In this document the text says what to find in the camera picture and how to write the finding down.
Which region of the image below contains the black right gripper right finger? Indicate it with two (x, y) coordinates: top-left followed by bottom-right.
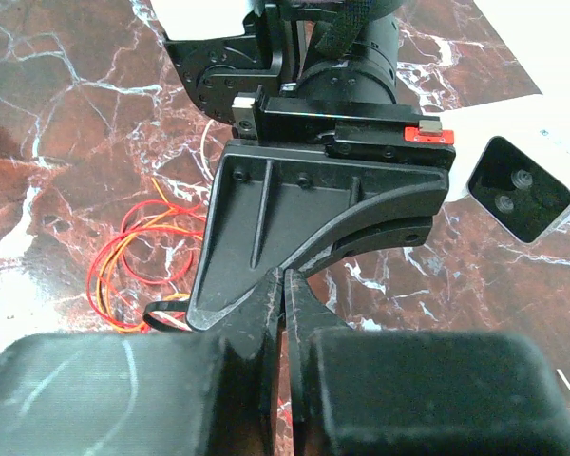
(283, 270), (570, 455)

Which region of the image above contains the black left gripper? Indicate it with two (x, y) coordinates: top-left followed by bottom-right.
(187, 89), (456, 331)

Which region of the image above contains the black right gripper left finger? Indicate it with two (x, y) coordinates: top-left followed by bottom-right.
(0, 269), (283, 455)

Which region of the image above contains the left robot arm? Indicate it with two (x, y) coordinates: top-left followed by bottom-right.
(153, 1), (455, 330)

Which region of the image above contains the black zip tie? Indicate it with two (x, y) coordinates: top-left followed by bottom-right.
(142, 299), (192, 333)

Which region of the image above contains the red wire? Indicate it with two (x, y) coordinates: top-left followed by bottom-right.
(87, 199), (208, 329)

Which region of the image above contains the orange wire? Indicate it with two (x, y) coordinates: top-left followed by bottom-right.
(94, 178), (205, 333)

